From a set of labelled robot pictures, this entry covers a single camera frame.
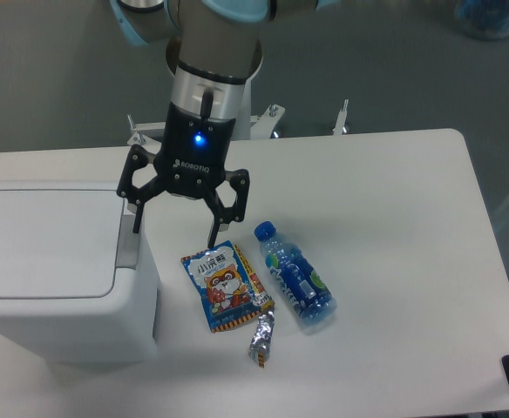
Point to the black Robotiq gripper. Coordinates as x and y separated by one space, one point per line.
193 157

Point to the white trash can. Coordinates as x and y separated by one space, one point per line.
117 327

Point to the white trash can lid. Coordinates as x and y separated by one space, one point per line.
58 243

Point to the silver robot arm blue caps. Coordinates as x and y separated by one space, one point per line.
219 53

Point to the grey lid push button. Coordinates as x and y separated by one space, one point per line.
127 255

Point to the blue snack bag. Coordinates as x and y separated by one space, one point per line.
231 292

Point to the blue plastic water bottle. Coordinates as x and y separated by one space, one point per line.
301 285

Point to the crumpled silver foil wrapper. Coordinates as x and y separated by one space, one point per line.
260 345

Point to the blue plastic bag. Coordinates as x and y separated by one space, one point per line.
483 20

